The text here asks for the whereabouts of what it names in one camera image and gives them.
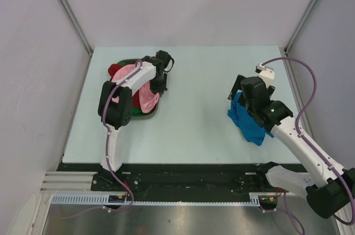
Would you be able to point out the white cable duct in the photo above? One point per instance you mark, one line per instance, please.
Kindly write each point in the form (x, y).
(116, 200)

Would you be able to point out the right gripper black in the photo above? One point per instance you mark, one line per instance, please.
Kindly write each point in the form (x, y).
(237, 86)

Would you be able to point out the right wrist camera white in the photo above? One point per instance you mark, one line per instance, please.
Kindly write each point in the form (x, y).
(265, 73)

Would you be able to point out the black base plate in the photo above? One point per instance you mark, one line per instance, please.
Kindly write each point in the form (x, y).
(192, 182)

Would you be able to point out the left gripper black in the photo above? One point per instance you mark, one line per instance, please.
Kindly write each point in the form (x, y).
(160, 90)

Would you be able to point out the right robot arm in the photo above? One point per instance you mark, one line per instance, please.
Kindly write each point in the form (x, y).
(329, 186)

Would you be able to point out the grey plastic basket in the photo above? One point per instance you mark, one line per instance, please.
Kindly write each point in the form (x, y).
(151, 113)

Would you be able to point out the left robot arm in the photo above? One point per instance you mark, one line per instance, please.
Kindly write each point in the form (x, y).
(134, 90)

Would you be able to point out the blue t shirt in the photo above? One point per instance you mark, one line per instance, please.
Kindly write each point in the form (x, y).
(246, 124)

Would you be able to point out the red t shirt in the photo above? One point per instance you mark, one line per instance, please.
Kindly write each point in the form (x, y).
(118, 71)

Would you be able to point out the pink t shirt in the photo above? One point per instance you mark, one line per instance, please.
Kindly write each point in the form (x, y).
(145, 96)

